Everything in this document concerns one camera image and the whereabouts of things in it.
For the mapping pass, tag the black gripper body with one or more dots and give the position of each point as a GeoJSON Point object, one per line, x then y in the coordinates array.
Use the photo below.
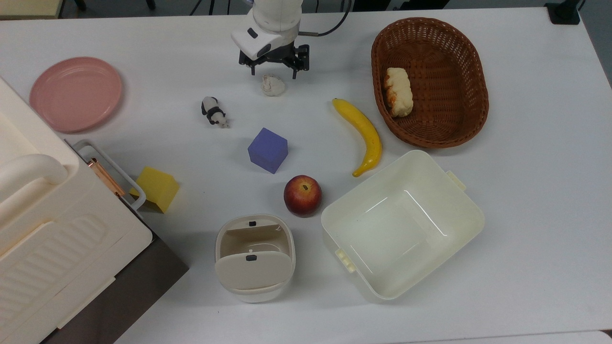
{"type": "Point", "coordinates": [282, 53]}

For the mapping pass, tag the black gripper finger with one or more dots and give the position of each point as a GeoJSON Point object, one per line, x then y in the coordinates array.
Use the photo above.
{"type": "Point", "coordinates": [252, 69]}
{"type": "Point", "coordinates": [295, 72]}

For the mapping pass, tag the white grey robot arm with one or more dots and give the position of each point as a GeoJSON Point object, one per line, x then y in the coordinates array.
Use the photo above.
{"type": "Point", "coordinates": [277, 21]}

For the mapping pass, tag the small cream lidded trash can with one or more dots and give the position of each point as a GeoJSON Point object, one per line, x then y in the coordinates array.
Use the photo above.
{"type": "Point", "coordinates": [253, 270]}

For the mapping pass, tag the panda toy figure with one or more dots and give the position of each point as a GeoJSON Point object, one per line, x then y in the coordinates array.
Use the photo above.
{"type": "Point", "coordinates": [213, 111]}

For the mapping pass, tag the purple foam cube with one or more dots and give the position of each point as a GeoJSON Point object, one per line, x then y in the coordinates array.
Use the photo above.
{"type": "Point", "coordinates": [267, 150]}

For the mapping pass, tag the yellow banana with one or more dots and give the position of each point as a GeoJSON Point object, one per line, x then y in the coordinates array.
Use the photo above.
{"type": "Point", "coordinates": [366, 131]}

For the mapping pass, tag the bread piece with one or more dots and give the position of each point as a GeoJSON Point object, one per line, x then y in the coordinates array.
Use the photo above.
{"type": "Point", "coordinates": [399, 93]}

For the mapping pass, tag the red apple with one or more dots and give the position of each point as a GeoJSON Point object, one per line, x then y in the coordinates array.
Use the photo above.
{"type": "Point", "coordinates": [302, 196]}

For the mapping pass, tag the brown wicker basket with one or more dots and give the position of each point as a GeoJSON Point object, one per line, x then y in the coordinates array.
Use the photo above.
{"type": "Point", "coordinates": [444, 95]}

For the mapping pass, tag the yellow foam cube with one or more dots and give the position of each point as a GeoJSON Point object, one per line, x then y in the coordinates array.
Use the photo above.
{"type": "Point", "coordinates": [155, 188]}

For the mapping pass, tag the pink plastic plate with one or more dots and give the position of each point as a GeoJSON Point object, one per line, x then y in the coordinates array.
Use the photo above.
{"type": "Point", "coordinates": [75, 94]}

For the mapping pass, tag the white plastic tub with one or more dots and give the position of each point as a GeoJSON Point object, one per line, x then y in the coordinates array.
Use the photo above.
{"type": "Point", "coordinates": [401, 229]}

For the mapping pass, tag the beige wooden desk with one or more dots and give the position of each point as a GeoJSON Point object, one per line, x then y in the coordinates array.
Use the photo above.
{"type": "Point", "coordinates": [28, 7]}

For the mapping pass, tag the dark brown wooden drawer box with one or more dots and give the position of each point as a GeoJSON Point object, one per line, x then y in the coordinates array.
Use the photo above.
{"type": "Point", "coordinates": [143, 286]}

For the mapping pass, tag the black clamp base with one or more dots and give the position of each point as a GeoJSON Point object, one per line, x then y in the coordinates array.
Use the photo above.
{"type": "Point", "coordinates": [564, 13]}

